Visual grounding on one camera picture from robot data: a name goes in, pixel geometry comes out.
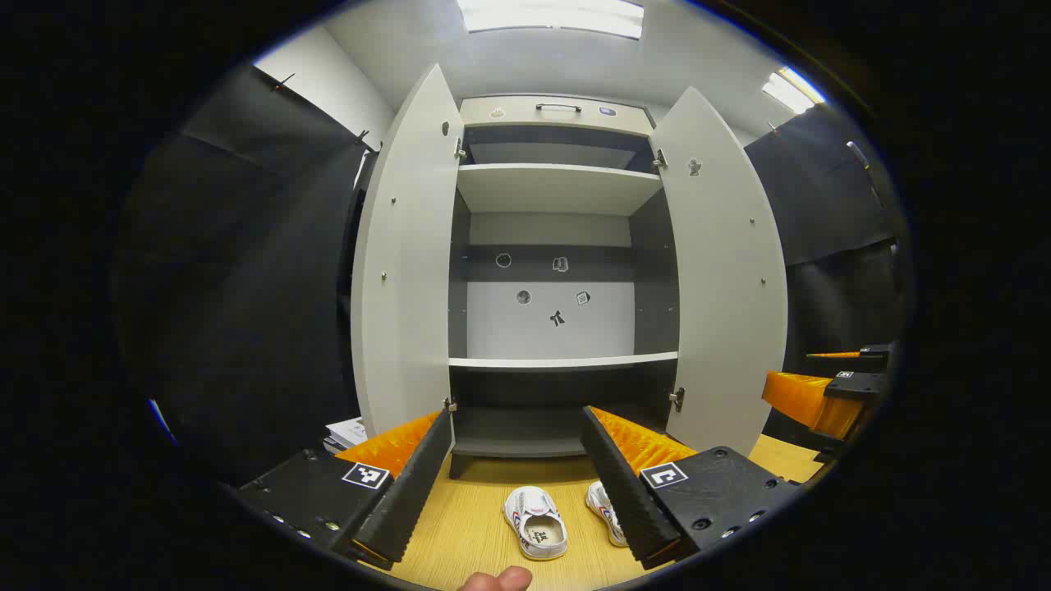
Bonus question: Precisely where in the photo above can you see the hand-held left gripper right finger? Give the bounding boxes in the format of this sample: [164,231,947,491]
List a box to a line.
[580,405,802,571]

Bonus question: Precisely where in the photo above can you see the black backdrop cloth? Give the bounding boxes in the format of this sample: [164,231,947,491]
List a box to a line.
[115,62,912,485]

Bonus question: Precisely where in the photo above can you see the white cabinet drawer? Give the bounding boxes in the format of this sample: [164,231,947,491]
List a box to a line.
[460,94,656,138]

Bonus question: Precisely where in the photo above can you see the rectangular ceiling light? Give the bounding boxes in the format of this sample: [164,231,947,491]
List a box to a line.
[762,66,826,114]
[457,0,645,40]

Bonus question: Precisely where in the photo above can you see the white canvas shoe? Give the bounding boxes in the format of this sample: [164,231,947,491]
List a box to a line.
[585,480,629,548]
[503,486,569,561]

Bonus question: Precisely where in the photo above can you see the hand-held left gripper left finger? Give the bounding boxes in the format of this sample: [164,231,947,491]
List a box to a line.
[236,408,455,569]

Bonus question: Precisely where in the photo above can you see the white shoe cabinet door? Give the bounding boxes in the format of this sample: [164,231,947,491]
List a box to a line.
[649,86,789,456]
[351,64,465,440]

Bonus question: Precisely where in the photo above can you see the white grey shoe cabinet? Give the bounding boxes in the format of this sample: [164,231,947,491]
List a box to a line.
[351,64,789,481]

